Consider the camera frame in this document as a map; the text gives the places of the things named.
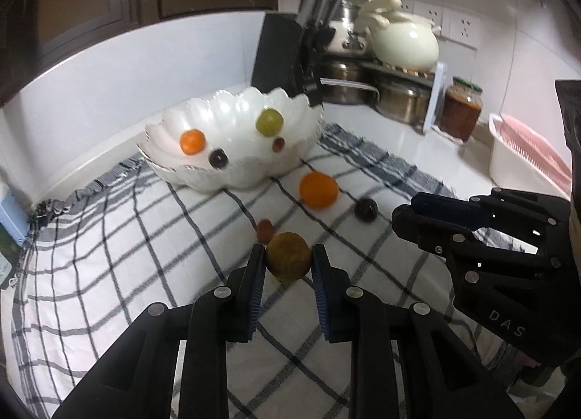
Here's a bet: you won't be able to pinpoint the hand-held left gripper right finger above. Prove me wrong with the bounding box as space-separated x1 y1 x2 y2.
312 245 523 419

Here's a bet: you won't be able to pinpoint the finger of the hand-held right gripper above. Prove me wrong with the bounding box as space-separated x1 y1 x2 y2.
391 204 569 366
411 189 571 257

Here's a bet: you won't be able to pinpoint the steel pots on rack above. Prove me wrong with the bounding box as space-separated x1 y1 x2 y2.
363 60 448 136

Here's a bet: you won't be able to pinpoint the white blue pump bottle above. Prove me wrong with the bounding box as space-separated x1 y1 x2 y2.
0 183 30 245

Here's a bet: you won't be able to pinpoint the red sauce glass jar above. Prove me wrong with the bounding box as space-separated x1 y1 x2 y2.
439 77 483 142

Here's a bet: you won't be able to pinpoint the pink plastic colander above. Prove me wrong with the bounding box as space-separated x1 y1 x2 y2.
498 114 573 193

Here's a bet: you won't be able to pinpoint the black white checkered cloth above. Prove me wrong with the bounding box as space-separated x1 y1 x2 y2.
0 121 523 419

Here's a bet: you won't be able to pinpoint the brown wooden window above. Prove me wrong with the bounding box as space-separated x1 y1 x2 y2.
0 0 280 106

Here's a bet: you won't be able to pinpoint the brown round fruit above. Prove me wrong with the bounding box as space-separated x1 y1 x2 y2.
265 232 312 284

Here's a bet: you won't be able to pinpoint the cream ceramic pot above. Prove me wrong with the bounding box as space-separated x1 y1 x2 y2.
358 0 440 72

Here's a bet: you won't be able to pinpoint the black knife block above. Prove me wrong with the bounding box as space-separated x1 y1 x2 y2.
251 11 324 107

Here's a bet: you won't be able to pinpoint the green round plum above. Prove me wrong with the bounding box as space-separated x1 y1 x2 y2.
255 109 284 136

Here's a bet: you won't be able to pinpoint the tall steel pot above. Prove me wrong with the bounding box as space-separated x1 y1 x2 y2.
376 78 432 124

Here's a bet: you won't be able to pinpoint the dark purple grape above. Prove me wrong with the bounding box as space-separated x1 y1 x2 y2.
354 198 378 223

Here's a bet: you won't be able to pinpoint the white enamel pot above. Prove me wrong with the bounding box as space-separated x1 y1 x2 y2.
328 1 368 56

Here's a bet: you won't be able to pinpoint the white scalloped bowl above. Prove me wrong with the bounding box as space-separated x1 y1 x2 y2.
137 86 324 195

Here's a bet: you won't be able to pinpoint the orange tangerine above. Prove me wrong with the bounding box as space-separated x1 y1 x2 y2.
299 171 339 210
180 129 206 155

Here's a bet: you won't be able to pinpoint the green dish soap bottle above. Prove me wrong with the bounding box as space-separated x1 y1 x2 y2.
0 223 21 290

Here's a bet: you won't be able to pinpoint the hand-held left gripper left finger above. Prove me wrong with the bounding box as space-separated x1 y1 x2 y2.
52 245 267 419

